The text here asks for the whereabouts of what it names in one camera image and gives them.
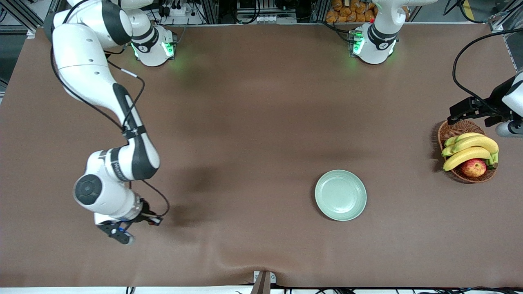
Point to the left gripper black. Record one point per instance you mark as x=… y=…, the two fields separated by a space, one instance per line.
x=495 y=101

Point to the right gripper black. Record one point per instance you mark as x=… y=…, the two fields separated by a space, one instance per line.
x=141 y=217

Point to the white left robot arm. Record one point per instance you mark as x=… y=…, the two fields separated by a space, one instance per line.
x=374 y=51

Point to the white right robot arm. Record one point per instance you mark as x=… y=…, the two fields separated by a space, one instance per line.
x=81 y=61

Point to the pale green round plate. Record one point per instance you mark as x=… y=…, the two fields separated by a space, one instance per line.
x=340 y=195

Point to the brown wicker basket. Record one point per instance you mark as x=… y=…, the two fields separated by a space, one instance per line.
x=453 y=130

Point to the yellow banana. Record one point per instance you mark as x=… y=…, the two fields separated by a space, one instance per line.
x=466 y=155
x=466 y=136
x=446 y=152
x=478 y=142

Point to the red yellow apple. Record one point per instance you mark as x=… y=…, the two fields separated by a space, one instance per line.
x=474 y=168

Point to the brown table cover mat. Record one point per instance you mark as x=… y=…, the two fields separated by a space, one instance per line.
x=204 y=245

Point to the pile of orange bread rolls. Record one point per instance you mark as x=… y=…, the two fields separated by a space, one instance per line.
x=351 y=12

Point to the white power strip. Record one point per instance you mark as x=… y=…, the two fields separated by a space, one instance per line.
x=177 y=11

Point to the white terminal strip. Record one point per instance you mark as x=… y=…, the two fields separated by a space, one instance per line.
x=273 y=18

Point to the grey perforated side rail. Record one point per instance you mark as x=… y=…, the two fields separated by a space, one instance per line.
x=518 y=45

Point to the aluminium frame strut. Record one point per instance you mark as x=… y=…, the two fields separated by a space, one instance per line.
x=20 y=14
x=504 y=14

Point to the camera mount post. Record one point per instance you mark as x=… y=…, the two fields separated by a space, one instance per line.
x=262 y=286

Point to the aluminium frame post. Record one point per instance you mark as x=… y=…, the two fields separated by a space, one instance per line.
x=210 y=12
x=320 y=12

